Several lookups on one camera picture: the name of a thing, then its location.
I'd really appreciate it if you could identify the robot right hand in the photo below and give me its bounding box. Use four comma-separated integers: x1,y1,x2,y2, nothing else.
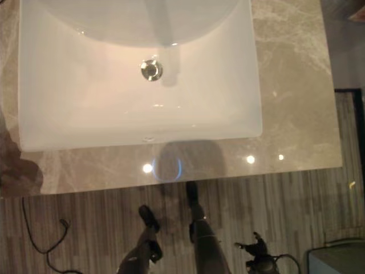
234,231,270,265

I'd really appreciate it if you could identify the chrome sink drain stopper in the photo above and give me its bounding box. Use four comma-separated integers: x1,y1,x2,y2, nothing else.
140,58,164,82

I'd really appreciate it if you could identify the white ceramic sink basin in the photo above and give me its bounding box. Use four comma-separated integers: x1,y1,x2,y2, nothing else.
17,0,263,152

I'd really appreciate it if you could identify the dark brown towel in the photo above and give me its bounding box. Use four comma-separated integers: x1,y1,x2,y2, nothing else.
0,107,44,198

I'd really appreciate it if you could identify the grey blue box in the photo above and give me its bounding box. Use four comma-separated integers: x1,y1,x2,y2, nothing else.
306,237,365,274

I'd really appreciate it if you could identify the chrome faucet spout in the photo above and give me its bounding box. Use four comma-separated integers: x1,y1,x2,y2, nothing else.
150,0,181,47

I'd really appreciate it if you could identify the brown wooden object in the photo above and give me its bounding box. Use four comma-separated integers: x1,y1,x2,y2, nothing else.
347,0,365,21

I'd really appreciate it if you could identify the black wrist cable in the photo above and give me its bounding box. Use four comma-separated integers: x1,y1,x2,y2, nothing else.
273,252,309,274

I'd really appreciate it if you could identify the black door frame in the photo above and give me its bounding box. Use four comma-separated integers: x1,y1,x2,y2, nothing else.
334,88,365,149

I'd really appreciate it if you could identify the black floor cable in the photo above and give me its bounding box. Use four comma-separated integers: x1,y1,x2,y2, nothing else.
22,196,75,274

